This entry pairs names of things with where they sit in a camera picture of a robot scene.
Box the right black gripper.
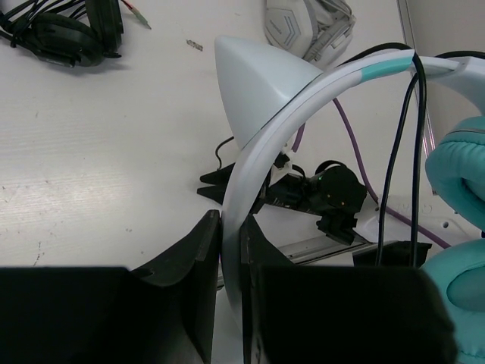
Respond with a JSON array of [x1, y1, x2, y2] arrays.
[[197, 163, 313, 212]]

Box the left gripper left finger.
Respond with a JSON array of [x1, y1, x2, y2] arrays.
[[1, 210, 221, 363]]

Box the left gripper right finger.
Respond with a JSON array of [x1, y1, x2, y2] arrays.
[[239, 217, 458, 363]]

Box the teal white cat-ear headphones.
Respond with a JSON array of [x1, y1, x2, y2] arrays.
[[215, 36, 484, 363]]

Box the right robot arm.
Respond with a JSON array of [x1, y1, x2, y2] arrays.
[[250, 160, 411, 266]]

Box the black headphones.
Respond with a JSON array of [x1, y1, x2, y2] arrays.
[[1, 0, 149, 67]]

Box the white grey gaming headset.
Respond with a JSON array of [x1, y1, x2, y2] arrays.
[[264, 0, 355, 67]]

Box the aluminium front rail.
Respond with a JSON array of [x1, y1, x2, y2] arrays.
[[277, 236, 372, 265]]

